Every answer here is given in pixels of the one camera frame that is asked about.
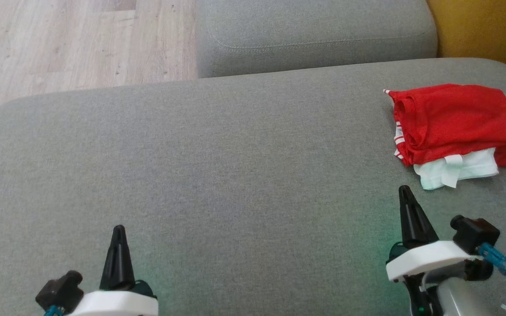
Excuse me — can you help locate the red basketball jersey number 23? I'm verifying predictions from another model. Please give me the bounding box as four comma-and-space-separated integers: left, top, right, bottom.
393, 83, 506, 190

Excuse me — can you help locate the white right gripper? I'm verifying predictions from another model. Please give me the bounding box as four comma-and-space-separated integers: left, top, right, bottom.
386, 185, 494, 316

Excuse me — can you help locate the right blue-plug black cable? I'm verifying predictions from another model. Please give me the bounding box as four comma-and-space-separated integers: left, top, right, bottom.
477, 243, 506, 313

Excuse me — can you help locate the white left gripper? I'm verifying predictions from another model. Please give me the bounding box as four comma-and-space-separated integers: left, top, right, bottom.
66, 225, 159, 316

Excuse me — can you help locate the grey fabric sofa cushion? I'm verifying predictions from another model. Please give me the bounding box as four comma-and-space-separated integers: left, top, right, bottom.
196, 0, 438, 79

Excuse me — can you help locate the grey fabric sofa seat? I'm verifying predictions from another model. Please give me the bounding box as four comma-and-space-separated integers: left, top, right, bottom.
0, 57, 506, 316

